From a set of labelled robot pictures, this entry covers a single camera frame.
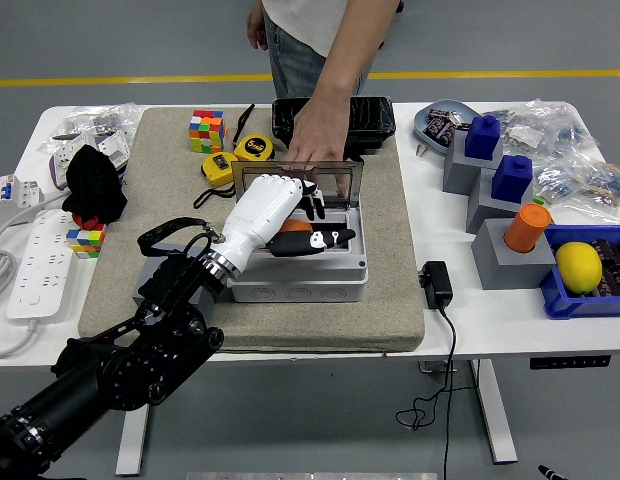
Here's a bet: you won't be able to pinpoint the person's left hand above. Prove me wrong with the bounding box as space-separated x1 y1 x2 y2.
282 97 352 199

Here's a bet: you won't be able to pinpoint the person's right hand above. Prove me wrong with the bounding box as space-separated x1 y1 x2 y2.
246 0 269 50

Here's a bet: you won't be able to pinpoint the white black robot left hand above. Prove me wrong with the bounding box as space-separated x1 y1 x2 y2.
212 173 357 276

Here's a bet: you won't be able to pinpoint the orange cylinder battery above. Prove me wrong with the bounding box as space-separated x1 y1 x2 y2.
279 218 314 236
503 202 553 254

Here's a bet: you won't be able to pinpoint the grey junction box clear lid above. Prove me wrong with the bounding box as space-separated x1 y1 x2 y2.
225 159 369 304

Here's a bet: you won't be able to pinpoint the person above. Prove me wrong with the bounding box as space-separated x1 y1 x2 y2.
262 0 391 101

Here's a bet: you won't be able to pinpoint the black plastic case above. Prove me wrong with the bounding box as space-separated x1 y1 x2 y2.
271 95 397 164

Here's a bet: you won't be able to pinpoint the yellow tape measure black label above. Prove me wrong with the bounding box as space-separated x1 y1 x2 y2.
233 133 277 170

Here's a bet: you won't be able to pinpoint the white table leg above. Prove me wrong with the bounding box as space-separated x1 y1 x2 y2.
468 359 519 465
114 404 151 476

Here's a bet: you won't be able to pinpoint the large colourful puzzle cube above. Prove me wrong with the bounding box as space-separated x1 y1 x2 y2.
188 109 229 155

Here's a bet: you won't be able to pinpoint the blue-grey oval dish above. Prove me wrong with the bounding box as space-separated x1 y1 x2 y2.
413 99 484 154

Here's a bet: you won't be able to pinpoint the black table control panel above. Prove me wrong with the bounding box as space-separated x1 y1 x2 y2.
529 354 612 371

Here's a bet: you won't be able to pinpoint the dark snack packet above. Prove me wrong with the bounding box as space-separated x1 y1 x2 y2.
422 119 459 149
427 108 465 127

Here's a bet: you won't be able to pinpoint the grey-brown mat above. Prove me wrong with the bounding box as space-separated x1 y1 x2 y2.
77 106 426 354

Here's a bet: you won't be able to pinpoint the grey block with round hole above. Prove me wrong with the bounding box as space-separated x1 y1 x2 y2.
132 254 221 321

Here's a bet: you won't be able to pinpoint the white plug adapter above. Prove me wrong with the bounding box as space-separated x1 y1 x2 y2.
94 128 132 174

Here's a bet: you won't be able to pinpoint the blue stepped block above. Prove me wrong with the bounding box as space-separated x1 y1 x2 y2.
464 114 502 162
491 154 535 205

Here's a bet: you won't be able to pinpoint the black cloth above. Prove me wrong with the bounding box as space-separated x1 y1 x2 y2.
61 144 130 225

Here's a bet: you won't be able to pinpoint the blue plastic bin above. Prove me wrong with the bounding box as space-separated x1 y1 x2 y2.
538 223 620 320

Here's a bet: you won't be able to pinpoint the small colourful puzzle cube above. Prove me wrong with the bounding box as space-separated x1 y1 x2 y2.
66 223 107 260

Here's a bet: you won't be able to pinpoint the clear bag with adapters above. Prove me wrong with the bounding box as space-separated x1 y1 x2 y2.
37 102 144 156

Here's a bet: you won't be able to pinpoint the black power adapter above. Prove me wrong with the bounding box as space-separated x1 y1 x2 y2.
418 260 455 310

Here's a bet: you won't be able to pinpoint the white purple socket adapter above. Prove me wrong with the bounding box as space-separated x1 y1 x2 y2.
48 147 76 191

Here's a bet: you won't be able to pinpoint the yellow lemon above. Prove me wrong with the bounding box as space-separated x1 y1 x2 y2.
555 241 604 295

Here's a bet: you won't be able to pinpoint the clear bag of parts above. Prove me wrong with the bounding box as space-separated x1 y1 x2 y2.
532 148 620 221
492 98 602 162

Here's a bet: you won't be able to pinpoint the white power strip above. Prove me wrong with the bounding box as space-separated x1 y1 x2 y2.
5 208 84 321

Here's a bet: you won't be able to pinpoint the dark brown components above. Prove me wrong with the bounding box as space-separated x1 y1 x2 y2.
588 238 620 299

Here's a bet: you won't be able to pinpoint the white circuit breaker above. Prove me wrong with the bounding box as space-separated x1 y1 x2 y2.
0 173 45 211

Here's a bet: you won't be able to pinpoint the yellow tape measure black strap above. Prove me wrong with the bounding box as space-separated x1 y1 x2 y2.
193 151 245 210

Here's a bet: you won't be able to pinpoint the black adapter cord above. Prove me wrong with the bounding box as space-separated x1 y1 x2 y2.
394 304 459 480

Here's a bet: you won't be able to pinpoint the white power cable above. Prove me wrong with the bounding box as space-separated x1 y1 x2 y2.
0 192 66 359

